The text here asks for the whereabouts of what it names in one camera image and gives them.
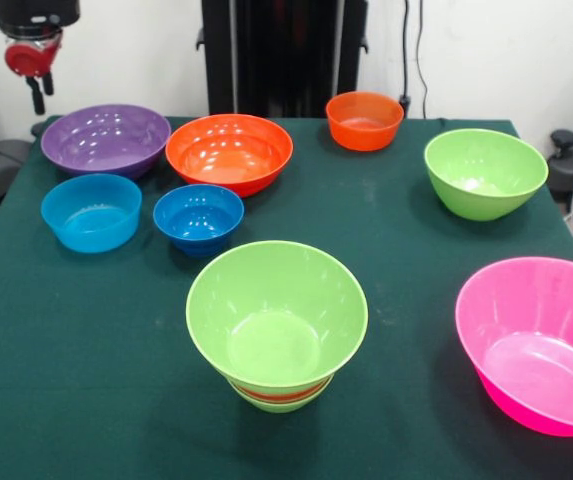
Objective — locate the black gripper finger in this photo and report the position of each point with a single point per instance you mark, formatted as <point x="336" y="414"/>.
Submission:
<point x="48" y="84"/>
<point x="37" y="97"/>

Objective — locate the large orange bowl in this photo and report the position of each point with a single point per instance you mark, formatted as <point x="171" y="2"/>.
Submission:
<point x="228" y="155"/>

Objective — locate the large pink bowl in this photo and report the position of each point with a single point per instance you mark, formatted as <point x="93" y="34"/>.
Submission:
<point x="531" y="340"/>

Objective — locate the dark green table cloth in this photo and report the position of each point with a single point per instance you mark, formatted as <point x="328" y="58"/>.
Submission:
<point x="66" y="350"/>

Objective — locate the large green bowl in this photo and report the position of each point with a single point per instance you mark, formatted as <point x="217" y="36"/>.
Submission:
<point x="276" y="320"/>
<point x="486" y="170"/>

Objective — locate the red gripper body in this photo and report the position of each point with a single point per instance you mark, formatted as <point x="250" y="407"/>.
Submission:
<point x="26" y="59"/>

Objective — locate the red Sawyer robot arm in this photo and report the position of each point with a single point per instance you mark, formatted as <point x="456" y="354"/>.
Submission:
<point x="36" y="15"/>

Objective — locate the light blue translucent bowl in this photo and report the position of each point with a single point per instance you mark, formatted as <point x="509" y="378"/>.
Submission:
<point x="91" y="220"/>

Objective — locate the purple bowl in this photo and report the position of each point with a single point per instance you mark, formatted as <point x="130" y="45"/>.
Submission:
<point x="106" y="145"/>

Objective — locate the small translucent orange bowl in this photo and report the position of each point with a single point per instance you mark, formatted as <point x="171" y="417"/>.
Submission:
<point x="278" y="395"/>
<point x="366" y="125"/>

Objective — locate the small green bowl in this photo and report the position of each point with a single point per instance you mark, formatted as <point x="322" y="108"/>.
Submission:
<point x="276" y="406"/>

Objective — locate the small dark blue bowl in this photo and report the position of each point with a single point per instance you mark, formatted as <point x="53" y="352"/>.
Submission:
<point x="198" y="220"/>

